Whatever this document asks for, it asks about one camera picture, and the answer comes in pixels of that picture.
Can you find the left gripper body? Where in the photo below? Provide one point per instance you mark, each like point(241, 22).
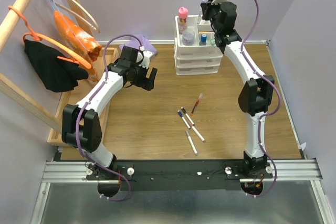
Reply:
point(141, 80)

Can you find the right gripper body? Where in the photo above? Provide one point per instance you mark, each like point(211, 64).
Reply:
point(211, 10)

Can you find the pink cap crayon bottle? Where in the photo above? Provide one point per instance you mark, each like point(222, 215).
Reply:
point(182, 19)

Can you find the grey blue cap glue bottle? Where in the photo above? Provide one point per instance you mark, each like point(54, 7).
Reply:
point(203, 39)

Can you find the clear round jar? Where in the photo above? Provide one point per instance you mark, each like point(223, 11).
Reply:
point(188, 36)

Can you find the white plastic drawer organizer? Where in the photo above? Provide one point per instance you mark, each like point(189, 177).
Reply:
point(196, 59)

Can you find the blue cap whiteboard marker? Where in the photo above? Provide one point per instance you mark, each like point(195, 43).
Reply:
point(183, 119)

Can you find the black cap whiteboard marker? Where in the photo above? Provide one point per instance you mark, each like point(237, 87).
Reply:
point(187, 115)

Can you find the red gel pen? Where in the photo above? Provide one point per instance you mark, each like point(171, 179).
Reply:
point(196, 103)

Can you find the brown cap white marker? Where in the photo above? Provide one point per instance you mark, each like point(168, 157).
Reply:
point(198, 133)

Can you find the grey tip acrylic marker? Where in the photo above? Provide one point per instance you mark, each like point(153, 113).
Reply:
point(191, 143)

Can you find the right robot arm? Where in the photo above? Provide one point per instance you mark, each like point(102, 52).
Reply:
point(256, 94)

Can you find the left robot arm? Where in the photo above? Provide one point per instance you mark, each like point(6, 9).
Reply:
point(81, 126)

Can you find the purple cloth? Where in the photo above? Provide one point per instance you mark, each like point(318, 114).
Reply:
point(139, 40)

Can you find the orange white garment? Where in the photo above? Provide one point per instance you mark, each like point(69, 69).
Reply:
point(92, 51)

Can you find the wooden hanger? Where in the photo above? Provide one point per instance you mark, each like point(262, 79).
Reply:
point(93, 25)

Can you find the black garment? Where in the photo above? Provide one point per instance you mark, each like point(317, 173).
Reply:
point(57, 75)

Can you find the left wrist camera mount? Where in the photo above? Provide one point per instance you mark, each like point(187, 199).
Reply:
point(147, 57)

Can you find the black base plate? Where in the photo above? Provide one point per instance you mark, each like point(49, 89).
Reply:
point(174, 175)

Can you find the blue wire hanger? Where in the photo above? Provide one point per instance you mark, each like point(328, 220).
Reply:
point(55, 8)

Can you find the aluminium rail frame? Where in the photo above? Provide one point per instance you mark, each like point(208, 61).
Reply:
point(294, 195)

